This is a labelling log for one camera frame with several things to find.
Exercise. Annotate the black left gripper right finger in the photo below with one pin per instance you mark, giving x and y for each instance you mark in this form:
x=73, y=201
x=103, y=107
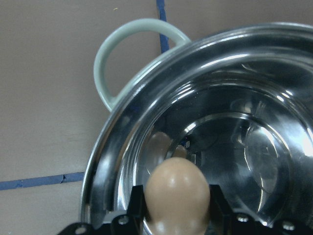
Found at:
x=221, y=214

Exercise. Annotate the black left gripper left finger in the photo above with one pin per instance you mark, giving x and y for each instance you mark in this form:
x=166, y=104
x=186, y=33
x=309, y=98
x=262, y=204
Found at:
x=135, y=210

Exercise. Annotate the brown egg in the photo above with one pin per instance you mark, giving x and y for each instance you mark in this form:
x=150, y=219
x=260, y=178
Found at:
x=178, y=198

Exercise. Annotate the pale green cooking pot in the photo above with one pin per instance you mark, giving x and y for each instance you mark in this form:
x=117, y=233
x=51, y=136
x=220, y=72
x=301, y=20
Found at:
x=238, y=104

